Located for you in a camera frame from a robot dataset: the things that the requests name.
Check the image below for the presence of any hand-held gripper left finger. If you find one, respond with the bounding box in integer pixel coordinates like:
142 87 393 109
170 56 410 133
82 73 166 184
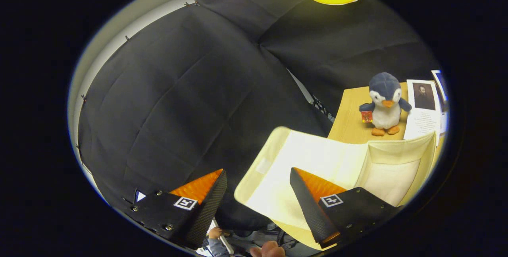
121 168 228 249

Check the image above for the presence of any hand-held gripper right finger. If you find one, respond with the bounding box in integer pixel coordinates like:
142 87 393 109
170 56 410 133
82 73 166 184
290 167 399 249

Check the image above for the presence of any beige fabric storage box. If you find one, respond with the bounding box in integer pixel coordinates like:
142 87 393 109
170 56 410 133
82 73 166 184
234 126 437 251

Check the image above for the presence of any grey penguin plush toy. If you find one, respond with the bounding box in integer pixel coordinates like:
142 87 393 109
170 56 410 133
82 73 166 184
359 72 412 137

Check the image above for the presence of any portrait cover book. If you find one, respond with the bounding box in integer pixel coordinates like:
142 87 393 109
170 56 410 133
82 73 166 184
404 79 442 141

